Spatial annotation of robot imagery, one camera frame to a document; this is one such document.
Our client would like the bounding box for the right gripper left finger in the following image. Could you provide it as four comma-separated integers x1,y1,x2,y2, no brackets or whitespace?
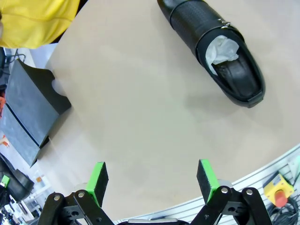
38,161,113,225

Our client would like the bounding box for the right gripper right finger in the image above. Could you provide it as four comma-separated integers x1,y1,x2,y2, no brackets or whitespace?
191,159,274,225

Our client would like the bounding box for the black leather shoe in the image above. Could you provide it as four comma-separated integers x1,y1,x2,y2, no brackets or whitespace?
0,161,35,203
157,0,266,108

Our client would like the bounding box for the yellow emergency stop button box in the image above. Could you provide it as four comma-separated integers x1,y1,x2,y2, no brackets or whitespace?
262,172,295,207

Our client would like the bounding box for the white paper shoe stuffing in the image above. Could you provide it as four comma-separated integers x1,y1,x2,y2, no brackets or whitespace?
205,35,240,75

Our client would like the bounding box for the person in yellow hoodie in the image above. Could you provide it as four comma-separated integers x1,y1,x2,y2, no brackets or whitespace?
0,0,81,49

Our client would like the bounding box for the aluminium table edge rail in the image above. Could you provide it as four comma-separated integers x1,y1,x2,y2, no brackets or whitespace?
114,144,300,225

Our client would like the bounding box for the black cable bundle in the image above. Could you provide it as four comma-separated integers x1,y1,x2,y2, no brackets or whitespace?
267,199,300,225

